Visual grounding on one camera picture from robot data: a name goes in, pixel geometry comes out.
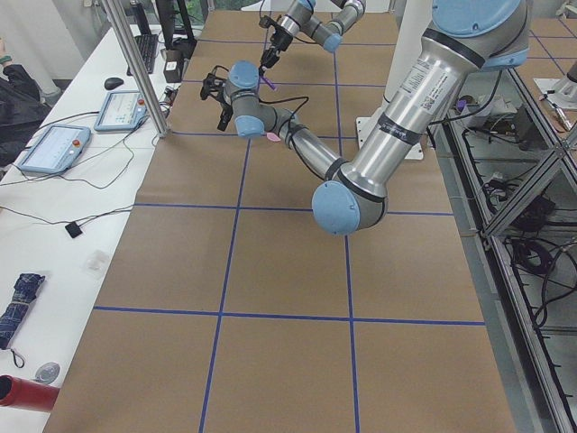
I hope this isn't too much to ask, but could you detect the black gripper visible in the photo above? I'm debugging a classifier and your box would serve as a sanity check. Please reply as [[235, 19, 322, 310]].
[[217, 100, 234, 132], [260, 24, 293, 69]]

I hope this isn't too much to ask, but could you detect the purple highlighter pen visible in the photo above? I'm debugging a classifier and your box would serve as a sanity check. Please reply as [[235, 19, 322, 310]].
[[260, 76, 277, 91]]

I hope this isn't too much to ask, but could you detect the pink mesh pen holder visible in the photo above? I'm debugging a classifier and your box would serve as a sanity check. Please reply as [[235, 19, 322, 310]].
[[266, 133, 281, 143]]

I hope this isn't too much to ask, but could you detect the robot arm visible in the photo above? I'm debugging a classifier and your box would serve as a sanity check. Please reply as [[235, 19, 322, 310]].
[[259, 0, 366, 75], [201, 1, 532, 235]]

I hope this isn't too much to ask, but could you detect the black desktop box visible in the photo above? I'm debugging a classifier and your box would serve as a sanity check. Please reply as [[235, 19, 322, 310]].
[[163, 50, 184, 83]]

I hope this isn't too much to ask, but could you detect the black monitor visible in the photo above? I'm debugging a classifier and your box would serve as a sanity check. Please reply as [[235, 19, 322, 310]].
[[129, 0, 197, 57]]

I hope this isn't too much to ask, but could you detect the far teach pendant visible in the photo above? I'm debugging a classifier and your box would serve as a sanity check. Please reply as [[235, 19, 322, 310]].
[[94, 90, 147, 133]]

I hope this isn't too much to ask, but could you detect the teach pendant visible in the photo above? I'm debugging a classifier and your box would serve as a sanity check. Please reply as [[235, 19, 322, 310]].
[[16, 124, 92, 174], [94, 90, 147, 133]]

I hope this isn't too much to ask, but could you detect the black keyboard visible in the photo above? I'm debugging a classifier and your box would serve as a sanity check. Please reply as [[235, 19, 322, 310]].
[[133, 33, 159, 74]]

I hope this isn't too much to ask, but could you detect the black computer mouse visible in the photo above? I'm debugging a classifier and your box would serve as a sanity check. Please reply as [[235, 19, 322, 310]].
[[104, 77, 124, 90]]

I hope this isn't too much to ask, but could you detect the near teach pendant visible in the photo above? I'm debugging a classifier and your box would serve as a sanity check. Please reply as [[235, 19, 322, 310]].
[[16, 124, 92, 174]]

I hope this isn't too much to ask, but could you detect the small black box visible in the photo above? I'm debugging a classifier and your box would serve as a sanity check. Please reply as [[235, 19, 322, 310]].
[[65, 221, 83, 239]]

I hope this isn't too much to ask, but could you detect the clear plastic bag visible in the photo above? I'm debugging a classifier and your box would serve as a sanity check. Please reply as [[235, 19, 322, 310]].
[[82, 250, 110, 280]]

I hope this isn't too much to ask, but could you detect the seated person in black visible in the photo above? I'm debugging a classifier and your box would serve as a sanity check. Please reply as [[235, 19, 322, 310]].
[[1, 40, 50, 168]]

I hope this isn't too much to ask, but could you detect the blue folded umbrella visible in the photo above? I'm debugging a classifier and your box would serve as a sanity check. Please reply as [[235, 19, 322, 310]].
[[1, 273, 46, 369]]

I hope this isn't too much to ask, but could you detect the grey round lid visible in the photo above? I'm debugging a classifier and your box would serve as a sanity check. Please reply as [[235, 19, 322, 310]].
[[33, 362, 60, 384]]

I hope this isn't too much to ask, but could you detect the red cylinder bottle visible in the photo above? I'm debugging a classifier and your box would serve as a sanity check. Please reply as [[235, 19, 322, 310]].
[[1, 375, 60, 412]]

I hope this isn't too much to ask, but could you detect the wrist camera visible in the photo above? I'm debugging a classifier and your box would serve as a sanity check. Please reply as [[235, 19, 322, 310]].
[[200, 65, 229, 102], [259, 15, 278, 29]]

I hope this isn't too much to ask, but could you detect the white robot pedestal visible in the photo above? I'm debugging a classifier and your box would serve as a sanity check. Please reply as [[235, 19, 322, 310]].
[[355, 0, 432, 161]]

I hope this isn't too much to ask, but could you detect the aluminium frame post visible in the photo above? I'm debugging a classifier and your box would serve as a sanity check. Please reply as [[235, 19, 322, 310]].
[[102, 0, 169, 138]]

